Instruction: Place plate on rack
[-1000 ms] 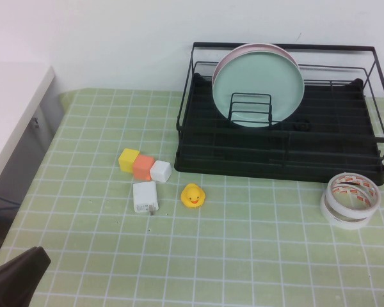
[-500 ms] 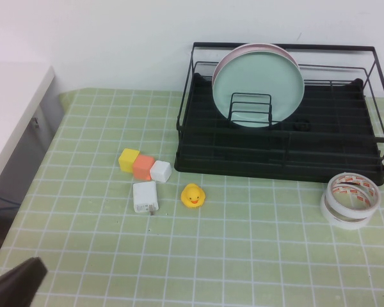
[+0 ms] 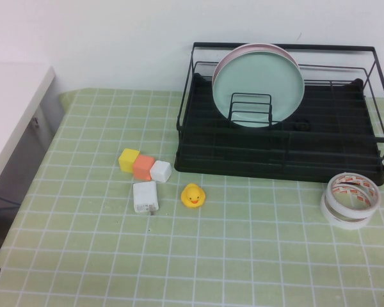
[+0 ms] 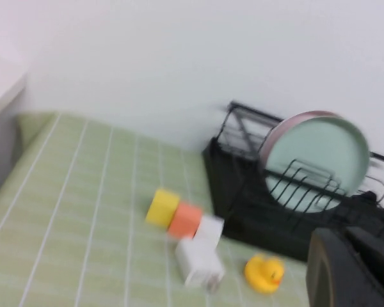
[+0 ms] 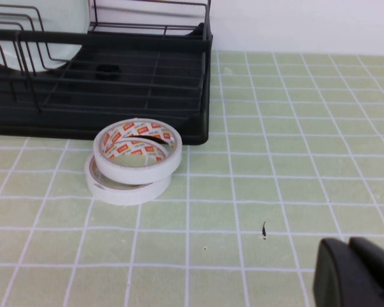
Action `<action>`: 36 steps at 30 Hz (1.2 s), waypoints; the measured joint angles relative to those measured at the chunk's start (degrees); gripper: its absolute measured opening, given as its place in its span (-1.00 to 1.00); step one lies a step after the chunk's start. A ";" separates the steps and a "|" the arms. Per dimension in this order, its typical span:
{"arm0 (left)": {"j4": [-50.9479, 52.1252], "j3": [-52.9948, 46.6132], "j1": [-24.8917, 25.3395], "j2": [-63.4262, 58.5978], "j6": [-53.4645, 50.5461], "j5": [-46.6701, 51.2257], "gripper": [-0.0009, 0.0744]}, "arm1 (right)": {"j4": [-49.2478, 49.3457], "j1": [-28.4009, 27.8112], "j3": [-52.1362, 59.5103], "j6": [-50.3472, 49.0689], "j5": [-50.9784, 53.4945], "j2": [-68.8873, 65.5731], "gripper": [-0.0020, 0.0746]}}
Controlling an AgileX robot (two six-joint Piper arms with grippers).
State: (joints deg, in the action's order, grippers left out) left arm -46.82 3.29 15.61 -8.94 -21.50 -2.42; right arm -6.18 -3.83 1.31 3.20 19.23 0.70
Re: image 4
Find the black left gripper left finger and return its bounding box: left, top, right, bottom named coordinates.
left=307, top=227, right=377, bottom=307

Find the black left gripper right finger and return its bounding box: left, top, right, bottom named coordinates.
left=344, top=225, right=384, bottom=307

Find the mint green round plate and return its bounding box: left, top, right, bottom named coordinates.
left=264, top=116, right=371, bottom=214

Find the pink round plate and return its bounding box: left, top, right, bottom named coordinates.
left=259, top=111, right=340, bottom=167

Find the yellow rubber duck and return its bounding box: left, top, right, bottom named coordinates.
left=244, top=253, right=285, bottom=294

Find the white cube block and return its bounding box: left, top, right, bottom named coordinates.
left=195, top=216, right=225, bottom=250

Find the white usb charger plug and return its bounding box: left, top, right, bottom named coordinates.
left=175, top=237, right=227, bottom=294

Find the orange cube block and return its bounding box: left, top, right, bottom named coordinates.
left=167, top=203, right=204, bottom=239

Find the yellow cube block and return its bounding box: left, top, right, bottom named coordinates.
left=145, top=188, right=181, bottom=230

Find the green checked tablecloth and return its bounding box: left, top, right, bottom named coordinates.
left=0, top=111, right=311, bottom=307

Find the white side cabinet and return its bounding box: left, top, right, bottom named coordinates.
left=0, top=75, right=28, bottom=205

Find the black wire dish rack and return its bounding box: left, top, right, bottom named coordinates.
left=202, top=100, right=384, bottom=266

